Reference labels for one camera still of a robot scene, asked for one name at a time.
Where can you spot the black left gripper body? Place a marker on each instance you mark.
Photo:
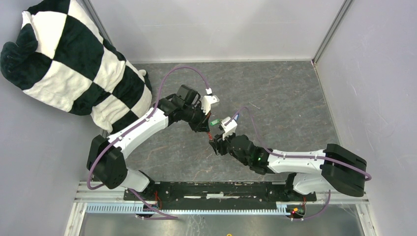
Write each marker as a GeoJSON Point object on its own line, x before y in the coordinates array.
{"type": "Point", "coordinates": [194, 116]}

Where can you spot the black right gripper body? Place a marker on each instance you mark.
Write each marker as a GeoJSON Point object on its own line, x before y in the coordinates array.
{"type": "Point", "coordinates": [223, 147]}

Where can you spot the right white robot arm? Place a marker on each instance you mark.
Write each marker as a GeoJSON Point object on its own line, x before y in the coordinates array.
{"type": "Point", "coordinates": [333, 168]}

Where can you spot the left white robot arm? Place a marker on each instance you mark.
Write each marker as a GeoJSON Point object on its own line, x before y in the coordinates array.
{"type": "Point", "coordinates": [107, 156]}

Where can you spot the keys with green tag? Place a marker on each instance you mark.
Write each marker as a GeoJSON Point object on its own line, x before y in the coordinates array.
{"type": "Point", "coordinates": [215, 122]}

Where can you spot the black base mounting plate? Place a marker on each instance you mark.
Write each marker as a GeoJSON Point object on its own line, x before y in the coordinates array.
{"type": "Point", "coordinates": [224, 195]}

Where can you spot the checkered black white plush cloth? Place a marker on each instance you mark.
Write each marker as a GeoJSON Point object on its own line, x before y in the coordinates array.
{"type": "Point", "coordinates": [61, 59]}

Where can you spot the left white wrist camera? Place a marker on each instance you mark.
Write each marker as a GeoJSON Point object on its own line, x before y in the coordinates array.
{"type": "Point", "coordinates": [208, 101]}

